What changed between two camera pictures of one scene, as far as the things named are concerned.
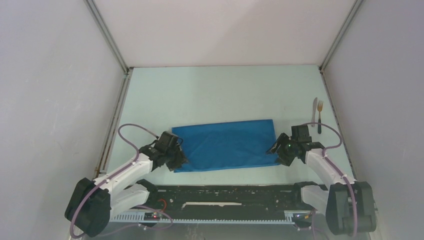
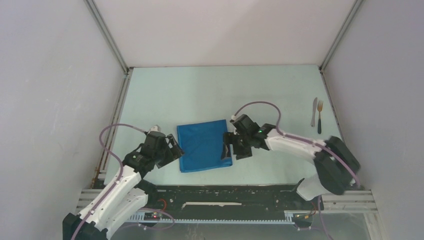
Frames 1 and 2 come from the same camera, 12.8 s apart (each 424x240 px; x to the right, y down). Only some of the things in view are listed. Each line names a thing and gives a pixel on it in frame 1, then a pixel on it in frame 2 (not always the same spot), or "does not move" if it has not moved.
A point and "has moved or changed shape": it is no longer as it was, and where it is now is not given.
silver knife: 315,105 does not move
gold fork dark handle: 320,105 does not move
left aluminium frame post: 113,122 does not move
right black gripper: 282,140 -> 228,138
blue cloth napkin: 227,145 has moved or changed shape
